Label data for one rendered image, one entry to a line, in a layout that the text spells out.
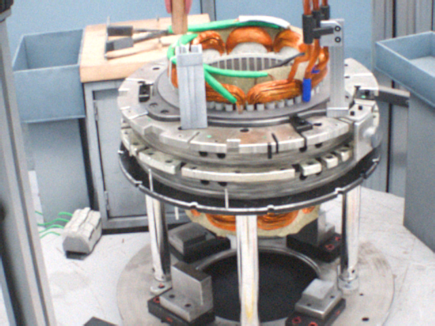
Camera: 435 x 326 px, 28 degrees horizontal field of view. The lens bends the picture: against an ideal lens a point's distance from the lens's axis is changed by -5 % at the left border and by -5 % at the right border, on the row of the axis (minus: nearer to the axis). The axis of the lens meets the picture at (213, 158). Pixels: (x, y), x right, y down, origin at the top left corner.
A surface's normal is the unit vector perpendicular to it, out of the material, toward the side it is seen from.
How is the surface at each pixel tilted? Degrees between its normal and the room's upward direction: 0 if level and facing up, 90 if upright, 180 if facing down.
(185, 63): 90
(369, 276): 0
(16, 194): 90
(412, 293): 0
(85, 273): 0
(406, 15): 90
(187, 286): 90
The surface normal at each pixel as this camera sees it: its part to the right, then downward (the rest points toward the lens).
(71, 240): -0.23, 0.47
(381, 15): -0.57, 0.41
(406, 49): 0.39, 0.41
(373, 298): -0.05, -0.88
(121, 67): 0.08, 0.46
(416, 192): -0.92, 0.22
